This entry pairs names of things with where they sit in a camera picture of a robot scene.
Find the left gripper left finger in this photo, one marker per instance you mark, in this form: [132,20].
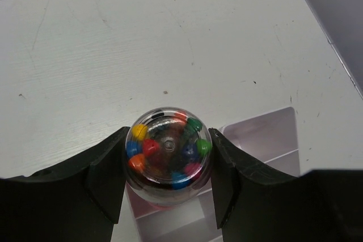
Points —
[78,199]

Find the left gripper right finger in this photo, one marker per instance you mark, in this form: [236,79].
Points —
[322,205]

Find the left white organizer tray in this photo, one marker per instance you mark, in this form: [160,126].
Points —
[270,138]

